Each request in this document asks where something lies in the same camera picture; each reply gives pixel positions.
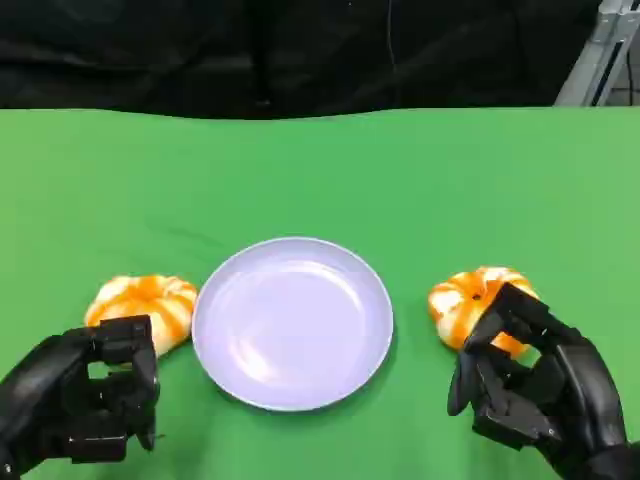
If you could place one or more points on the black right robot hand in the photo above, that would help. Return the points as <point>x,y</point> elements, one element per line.
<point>585,390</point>

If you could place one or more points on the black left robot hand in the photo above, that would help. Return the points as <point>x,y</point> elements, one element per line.
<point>45,390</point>

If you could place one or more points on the orange white toy bread roll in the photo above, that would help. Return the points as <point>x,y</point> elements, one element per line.
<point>457,305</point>
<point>145,300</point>

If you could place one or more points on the lilac plate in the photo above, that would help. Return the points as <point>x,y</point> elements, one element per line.
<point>292,325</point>

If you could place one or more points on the green table cloth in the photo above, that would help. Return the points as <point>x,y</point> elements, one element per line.
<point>320,175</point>

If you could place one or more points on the black backdrop curtain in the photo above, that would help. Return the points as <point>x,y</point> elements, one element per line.
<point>200,50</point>

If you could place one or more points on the aluminium frame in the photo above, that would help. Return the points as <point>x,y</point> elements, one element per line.
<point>600,55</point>

